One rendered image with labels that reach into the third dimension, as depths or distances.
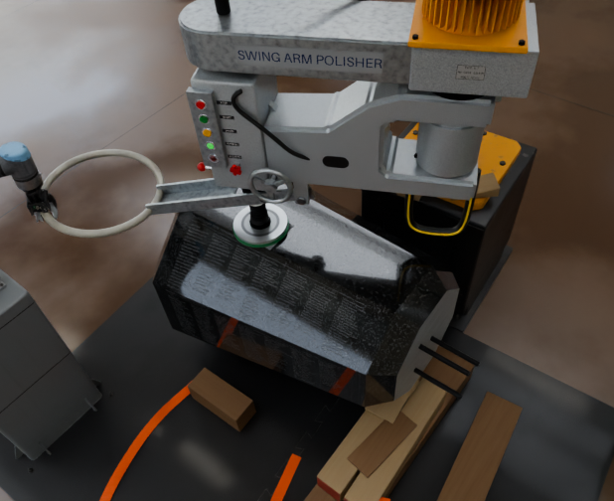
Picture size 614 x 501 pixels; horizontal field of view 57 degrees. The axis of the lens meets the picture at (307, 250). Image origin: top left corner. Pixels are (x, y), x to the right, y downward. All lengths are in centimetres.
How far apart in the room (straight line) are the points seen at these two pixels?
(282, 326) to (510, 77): 118
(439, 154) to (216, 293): 106
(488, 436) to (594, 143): 231
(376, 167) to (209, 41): 61
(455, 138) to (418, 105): 15
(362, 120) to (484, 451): 152
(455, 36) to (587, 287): 210
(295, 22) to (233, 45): 18
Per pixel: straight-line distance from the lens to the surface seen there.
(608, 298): 335
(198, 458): 272
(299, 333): 212
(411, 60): 153
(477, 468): 258
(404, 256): 212
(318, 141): 176
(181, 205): 220
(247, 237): 218
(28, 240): 387
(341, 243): 216
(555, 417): 287
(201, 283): 234
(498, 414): 269
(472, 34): 153
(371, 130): 170
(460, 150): 173
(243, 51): 163
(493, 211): 252
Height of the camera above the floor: 248
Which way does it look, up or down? 49 degrees down
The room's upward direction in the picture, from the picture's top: 5 degrees counter-clockwise
